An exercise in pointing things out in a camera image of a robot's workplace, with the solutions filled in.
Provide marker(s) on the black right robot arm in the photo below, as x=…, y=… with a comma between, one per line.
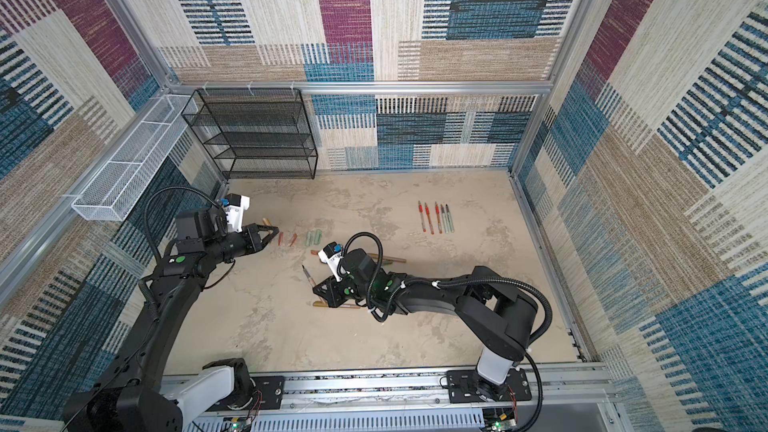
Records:
x=506, y=315

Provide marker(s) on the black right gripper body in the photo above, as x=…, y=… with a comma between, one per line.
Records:
x=340, y=292

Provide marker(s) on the light green marker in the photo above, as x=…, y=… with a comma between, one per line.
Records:
x=449, y=219

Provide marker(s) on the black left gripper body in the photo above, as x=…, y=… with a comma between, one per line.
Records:
x=239, y=245

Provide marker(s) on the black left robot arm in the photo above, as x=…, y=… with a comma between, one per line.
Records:
x=127, y=396

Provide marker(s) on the aluminium front rail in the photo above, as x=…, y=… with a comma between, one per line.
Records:
x=554, y=397

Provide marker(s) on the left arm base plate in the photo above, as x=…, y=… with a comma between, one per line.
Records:
x=260, y=393

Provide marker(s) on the gold marker bottom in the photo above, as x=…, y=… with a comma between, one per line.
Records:
x=322, y=304

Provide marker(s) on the white wire mesh basket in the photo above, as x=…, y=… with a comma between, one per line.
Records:
x=118, y=185

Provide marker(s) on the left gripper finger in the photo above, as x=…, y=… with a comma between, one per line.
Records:
x=261, y=230
x=259, y=243

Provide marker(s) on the brown pen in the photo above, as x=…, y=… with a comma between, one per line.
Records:
x=385, y=258

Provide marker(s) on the black wire mesh shelf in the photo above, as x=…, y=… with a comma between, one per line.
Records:
x=254, y=133

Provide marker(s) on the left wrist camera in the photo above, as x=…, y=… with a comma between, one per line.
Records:
x=235, y=206

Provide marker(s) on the light green pen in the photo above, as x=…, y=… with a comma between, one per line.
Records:
x=443, y=218

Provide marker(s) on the brown pen diagonal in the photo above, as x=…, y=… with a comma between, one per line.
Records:
x=308, y=276

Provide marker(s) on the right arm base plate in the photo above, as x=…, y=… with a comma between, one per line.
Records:
x=467, y=386

